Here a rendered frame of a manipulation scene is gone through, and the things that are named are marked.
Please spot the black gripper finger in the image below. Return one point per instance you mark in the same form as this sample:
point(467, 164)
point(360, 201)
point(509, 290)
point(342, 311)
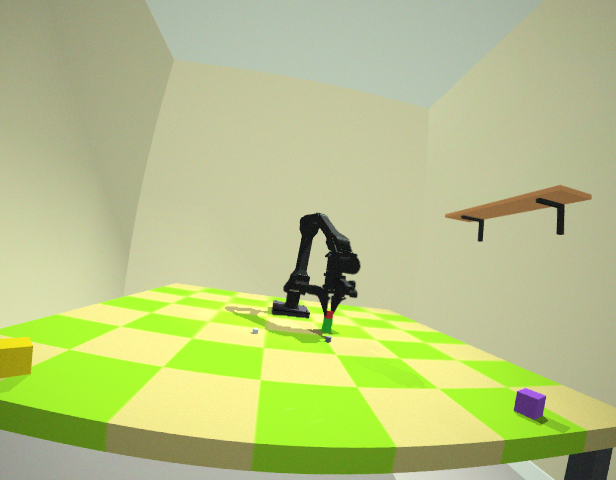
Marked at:
point(324, 303)
point(335, 301)

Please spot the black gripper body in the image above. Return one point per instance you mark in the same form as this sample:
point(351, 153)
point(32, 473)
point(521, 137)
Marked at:
point(324, 290)

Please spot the yellow block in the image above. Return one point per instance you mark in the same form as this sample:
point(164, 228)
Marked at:
point(15, 357)

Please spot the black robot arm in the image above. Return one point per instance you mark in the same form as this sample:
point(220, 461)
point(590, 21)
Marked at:
point(340, 258)

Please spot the purple block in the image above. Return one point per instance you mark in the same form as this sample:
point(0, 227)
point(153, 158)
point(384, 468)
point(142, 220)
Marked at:
point(529, 403)

